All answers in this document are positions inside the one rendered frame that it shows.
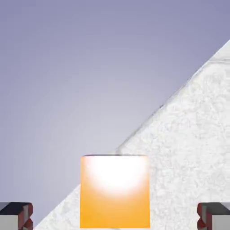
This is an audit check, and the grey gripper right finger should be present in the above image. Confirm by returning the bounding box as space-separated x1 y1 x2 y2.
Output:
197 202 230 230

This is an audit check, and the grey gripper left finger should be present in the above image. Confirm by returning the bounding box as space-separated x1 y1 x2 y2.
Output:
0 202 34 230

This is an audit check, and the small orange cube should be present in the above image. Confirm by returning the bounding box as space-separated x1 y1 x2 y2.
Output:
80 154 151 229

